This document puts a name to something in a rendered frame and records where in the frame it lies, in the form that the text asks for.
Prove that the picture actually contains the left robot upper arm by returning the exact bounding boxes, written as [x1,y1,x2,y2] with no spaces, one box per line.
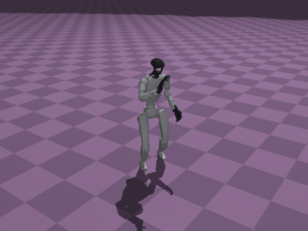
[162,74,171,97]

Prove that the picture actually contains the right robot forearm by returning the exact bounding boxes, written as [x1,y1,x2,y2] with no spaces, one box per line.
[139,89,163,100]

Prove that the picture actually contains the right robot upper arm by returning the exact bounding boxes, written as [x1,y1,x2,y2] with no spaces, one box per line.
[138,78,148,102]

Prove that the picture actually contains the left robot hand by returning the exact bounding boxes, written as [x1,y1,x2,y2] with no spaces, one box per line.
[172,105,182,122]

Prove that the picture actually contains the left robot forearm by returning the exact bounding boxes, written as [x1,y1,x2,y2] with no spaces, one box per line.
[167,91,176,110]

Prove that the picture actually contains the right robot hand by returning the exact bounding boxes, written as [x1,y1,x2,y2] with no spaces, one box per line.
[157,75,170,94]

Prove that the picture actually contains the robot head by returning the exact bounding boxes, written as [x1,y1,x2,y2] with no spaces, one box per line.
[149,58,165,78]

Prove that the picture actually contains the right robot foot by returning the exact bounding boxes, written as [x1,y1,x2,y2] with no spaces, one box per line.
[140,160,147,170]

